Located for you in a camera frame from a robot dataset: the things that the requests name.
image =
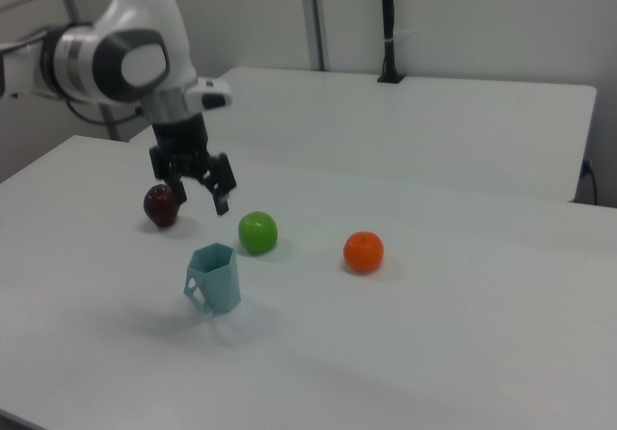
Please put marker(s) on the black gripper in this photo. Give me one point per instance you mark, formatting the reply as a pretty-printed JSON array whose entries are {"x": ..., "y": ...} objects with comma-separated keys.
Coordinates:
[{"x": 182, "y": 143}]

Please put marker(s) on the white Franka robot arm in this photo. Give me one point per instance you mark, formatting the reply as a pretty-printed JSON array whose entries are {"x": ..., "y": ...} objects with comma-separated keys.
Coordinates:
[{"x": 140, "y": 30}]

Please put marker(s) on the light blue hexagonal mug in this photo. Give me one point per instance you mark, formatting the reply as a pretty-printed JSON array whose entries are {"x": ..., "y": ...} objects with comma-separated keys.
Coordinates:
[{"x": 219, "y": 285}]

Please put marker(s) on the dark red apple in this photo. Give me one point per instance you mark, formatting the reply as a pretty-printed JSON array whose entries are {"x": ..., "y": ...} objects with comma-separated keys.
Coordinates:
[{"x": 159, "y": 208}]

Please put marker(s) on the green apple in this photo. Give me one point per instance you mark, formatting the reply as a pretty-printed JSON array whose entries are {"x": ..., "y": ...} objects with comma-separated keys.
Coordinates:
[{"x": 258, "y": 233}]

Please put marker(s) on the orange fruit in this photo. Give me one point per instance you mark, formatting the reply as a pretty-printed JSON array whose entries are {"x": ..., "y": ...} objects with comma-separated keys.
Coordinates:
[{"x": 363, "y": 252}]

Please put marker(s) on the black pole with base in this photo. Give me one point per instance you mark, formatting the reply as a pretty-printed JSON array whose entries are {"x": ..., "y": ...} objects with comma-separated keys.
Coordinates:
[{"x": 388, "y": 15}]

